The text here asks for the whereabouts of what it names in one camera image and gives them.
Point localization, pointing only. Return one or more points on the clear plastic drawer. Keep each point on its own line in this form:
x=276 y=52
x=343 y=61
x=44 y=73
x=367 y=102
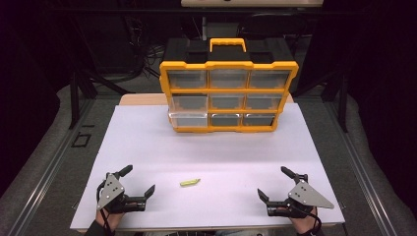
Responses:
x=188 y=103
x=188 y=120

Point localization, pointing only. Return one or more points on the set of clear cabinet drawers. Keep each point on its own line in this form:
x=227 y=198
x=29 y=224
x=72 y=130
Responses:
x=229 y=79

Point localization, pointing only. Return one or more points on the person's left hand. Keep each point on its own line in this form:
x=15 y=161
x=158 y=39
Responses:
x=110 y=219

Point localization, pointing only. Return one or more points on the white table sheet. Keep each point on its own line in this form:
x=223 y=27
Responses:
x=209 y=157

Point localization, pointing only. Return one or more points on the yellow and black storage cabinet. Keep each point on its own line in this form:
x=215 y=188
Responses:
x=229 y=55

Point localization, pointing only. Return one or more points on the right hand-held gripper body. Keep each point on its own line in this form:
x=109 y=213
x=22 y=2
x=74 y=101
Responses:
x=305 y=196

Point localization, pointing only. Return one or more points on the black metal stand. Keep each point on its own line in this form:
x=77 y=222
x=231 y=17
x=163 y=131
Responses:
x=74 y=98
x=343 y=101

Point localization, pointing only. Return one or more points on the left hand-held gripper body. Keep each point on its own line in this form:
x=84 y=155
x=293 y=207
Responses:
x=111 y=191

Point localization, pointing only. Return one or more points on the person's right hand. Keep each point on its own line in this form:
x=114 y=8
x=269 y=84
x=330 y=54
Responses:
x=305 y=224

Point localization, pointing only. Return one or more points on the small green plastic piece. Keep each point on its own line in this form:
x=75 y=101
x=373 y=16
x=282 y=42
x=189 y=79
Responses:
x=190 y=182

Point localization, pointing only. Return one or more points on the aluminium floor rail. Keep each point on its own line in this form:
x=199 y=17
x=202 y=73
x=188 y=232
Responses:
x=367 y=183
x=46 y=177

